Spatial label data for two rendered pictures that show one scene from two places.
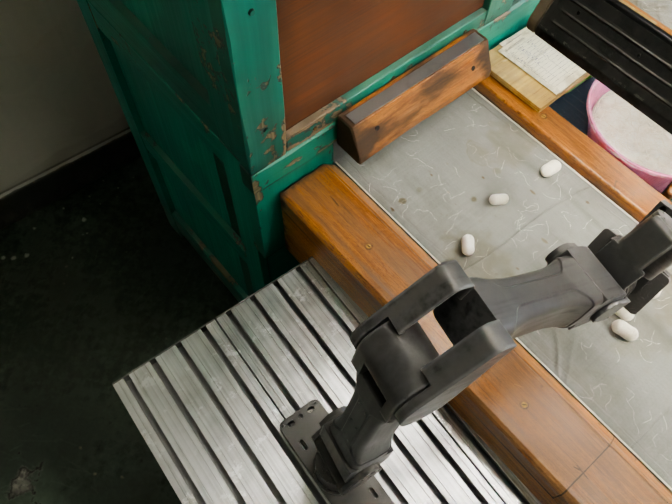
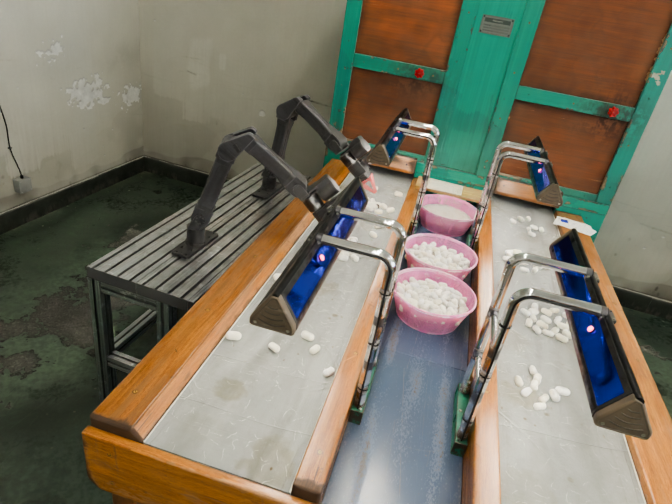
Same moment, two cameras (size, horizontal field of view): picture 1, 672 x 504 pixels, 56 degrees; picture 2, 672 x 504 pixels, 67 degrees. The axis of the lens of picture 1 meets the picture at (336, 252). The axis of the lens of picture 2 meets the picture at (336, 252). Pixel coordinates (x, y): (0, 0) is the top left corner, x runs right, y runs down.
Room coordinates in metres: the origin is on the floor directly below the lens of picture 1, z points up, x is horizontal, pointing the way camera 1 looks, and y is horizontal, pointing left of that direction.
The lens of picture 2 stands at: (-0.87, -1.89, 1.57)
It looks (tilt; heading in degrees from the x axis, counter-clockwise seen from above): 29 degrees down; 52
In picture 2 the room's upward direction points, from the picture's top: 10 degrees clockwise
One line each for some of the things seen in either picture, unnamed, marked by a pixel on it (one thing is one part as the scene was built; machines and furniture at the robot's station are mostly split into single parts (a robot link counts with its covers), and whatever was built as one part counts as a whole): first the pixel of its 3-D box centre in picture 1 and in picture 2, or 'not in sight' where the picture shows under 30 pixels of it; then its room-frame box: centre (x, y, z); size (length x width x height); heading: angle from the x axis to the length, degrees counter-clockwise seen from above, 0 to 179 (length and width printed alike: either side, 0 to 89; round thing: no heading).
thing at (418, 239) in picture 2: not in sight; (437, 262); (0.41, -0.85, 0.72); 0.27 x 0.27 x 0.10
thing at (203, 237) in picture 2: not in sight; (195, 234); (-0.32, -0.39, 0.71); 0.20 x 0.07 x 0.08; 38
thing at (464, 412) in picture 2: not in sight; (522, 363); (0.02, -1.47, 0.90); 0.20 x 0.19 x 0.45; 42
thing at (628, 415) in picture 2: not in sight; (591, 305); (0.08, -1.53, 1.08); 0.62 x 0.08 x 0.07; 42
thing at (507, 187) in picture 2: not in sight; (527, 192); (1.17, -0.63, 0.83); 0.30 x 0.06 x 0.07; 132
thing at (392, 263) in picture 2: not in sight; (346, 313); (-0.25, -1.17, 0.90); 0.20 x 0.19 x 0.45; 42
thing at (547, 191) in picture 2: not in sight; (542, 165); (0.80, -0.88, 1.08); 0.62 x 0.08 x 0.07; 42
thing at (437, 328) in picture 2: not in sight; (430, 302); (0.20, -1.04, 0.72); 0.27 x 0.27 x 0.10
